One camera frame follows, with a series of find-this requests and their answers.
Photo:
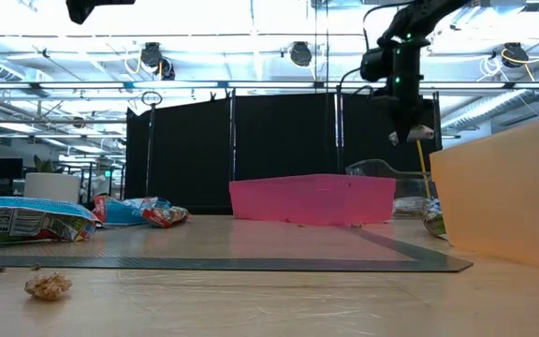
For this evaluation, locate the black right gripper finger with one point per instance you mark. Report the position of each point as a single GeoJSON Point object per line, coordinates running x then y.
{"type": "Point", "coordinates": [413, 124]}
{"type": "Point", "coordinates": [400, 124]}

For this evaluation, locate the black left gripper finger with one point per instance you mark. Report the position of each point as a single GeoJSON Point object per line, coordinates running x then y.
{"type": "Point", "coordinates": [82, 9]}

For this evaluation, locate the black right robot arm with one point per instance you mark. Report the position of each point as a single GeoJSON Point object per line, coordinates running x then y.
{"type": "Point", "coordinates": [428, 14]}

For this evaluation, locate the loose granola chunk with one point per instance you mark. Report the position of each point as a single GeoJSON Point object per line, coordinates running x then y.
{"type": "Point", "coordinates": [48, 286]}

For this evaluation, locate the black partition panel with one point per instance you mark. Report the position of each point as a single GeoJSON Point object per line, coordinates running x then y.
{"type": "Point", "coordinates": [283, 136]}
{"type": "Point", "coordinates": [363, 140]}
{"type": "Point", "coordinates": [180, 154]}

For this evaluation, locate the clear plastic tray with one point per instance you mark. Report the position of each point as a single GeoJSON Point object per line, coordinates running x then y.
{"type": "Point", "coordinates": [372, 168]}

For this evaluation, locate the pink plastic tray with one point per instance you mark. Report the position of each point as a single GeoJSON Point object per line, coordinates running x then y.
{"type": "Point", "coordinates": [311, 201]}

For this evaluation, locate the orange plastic tray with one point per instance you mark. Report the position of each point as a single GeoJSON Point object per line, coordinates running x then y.
{"type": "Point", "coordinates": [508, 196]}

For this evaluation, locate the black computer monitor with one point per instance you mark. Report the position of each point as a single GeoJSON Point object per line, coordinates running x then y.
{"type": "Point", "coordinates": [6, 168]}

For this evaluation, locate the small plant in white pot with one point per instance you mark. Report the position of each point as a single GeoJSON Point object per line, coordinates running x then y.
{"type": "Point", "coordinates": [52, 187]}

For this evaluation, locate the clear mat with black border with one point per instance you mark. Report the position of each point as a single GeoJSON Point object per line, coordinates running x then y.
{"type": "Point", "coordinates": [251, 248]}

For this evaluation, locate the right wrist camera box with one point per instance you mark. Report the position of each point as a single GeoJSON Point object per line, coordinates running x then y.
{"type": "Point", "coordinates": [374, 65]}

